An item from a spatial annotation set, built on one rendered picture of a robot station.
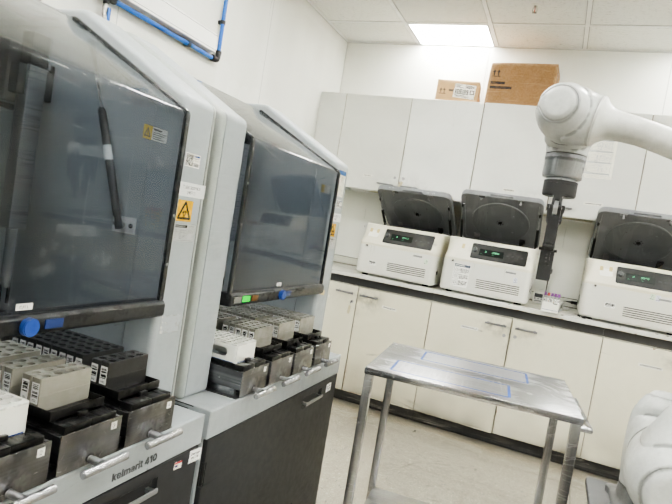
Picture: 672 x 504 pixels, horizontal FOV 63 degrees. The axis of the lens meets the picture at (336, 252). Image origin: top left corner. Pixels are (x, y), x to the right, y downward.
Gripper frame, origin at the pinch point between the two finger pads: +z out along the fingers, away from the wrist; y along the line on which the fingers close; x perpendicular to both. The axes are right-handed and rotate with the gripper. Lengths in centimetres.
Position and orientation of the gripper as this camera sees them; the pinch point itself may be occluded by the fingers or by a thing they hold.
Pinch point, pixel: (545, 266)
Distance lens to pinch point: 138.8
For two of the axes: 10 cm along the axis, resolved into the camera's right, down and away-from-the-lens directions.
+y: 3.8, 0.1, 9.3
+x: -9.1, -1.7, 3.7
